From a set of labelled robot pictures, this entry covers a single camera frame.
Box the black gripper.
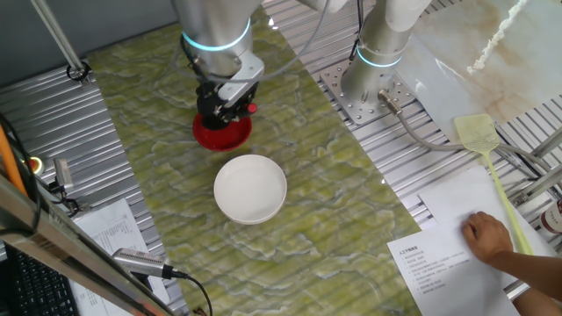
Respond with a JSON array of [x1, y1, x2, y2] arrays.
[[218, 82, 260, 126]]

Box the white ceramic bowl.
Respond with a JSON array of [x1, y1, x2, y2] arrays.
[[213, 154, 289, 226]]

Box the person left forearm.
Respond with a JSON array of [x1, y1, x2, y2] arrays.
[[511, 287, 562, 316]]

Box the person right forearm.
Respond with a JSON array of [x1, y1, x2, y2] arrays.
[[486, 248, 562, 300]]

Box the red bowl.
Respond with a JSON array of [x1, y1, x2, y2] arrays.
[[192, 111, 254, 153]]

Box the person right hand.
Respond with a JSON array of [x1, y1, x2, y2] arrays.
[[460, 211, 515, 265]]

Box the green marble pattern mat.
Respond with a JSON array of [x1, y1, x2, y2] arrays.
[[87, 6, 425, 316]]

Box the printed table paper sheet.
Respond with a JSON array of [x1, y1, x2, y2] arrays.
[[69, 197, 171, 316]]

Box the thin metal pole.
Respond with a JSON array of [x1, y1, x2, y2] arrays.
[[29, 0, 94, 88]]

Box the red yellow emergency stop button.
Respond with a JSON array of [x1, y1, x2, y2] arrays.
[[22, 155, 46, 177]]

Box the blank white paper sheet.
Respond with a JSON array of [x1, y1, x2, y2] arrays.
[[418, 163, 558, 289]]

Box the orange tube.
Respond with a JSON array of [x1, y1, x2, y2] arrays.
[[0, 124, 28, 198]]

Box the yellow fly swatter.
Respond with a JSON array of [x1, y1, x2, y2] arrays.
[[453, 113, 535, 255]]

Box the paper sheet with text list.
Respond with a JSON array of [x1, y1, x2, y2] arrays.
[[385, 219, 522, 316]]

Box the black keyboard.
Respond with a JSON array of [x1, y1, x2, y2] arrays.
[[4, 243, 80, 316]]

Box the white beige marble board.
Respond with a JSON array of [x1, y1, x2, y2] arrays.
[[397, 0, 562, 144]]

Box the aluminium profile bar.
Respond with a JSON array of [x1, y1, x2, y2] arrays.
[[503, 278, 532, 302], [508, 162, 562, 207], [529, 126, 562, 160]]

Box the red white can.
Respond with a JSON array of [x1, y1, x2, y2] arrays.
[[538, 198, 562, 241]]

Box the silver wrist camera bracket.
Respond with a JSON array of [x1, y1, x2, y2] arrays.
[[216, 50, 266, 107]]

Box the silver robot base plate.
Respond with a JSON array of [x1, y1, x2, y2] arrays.
[[319, 59, 416, 126]]

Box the grey robot conduit cable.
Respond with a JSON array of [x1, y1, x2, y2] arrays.
[[377, 89, 552, 175]]

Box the black camera cable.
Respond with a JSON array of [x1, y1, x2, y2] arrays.
[[169, 268, 215, 316]]

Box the silver depth camera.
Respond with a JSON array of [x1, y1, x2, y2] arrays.
[[112, 247, 175, 281]]

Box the small silver camera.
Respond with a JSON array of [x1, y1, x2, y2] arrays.
[[53, 157, 75, 190]]

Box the silver camera clamp stand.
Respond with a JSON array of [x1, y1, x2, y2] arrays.
[[46, 177, 83, 217]]

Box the large aluminium frame beam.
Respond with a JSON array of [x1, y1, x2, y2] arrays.
[[0, 173, 177, 316]]

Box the black loose cables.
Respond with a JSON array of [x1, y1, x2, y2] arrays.
[[0, 112, 44, 236]]

